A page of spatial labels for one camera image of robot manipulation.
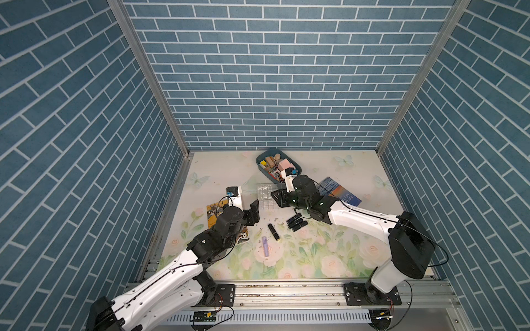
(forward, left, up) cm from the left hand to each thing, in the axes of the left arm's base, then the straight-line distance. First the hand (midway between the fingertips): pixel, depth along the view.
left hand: (256, 202), depth 75 cm
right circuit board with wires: (-33, -44, -21) cm, 59 cm away
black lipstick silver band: (+4, -16, -20) cm, 25 cm away
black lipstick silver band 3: (-1, -18, -19) cm, 26 cm away
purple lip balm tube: (-9, -3, -20) cm, 22 cm away
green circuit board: (-32, +17, -24) cm, 44 cm away
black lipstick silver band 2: (+1, -16, -20) cm, 26 cm away
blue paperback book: (+21, -36, -20) cm, 46 cm away
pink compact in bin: (+31, -12, -13) cm, 36 cm away
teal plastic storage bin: (+36, -5, -18) cm, 40 cm away
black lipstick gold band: (-3, -7, -20) cm, 21 cm away
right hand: (+6, -6, -4) cm, 9 cm away
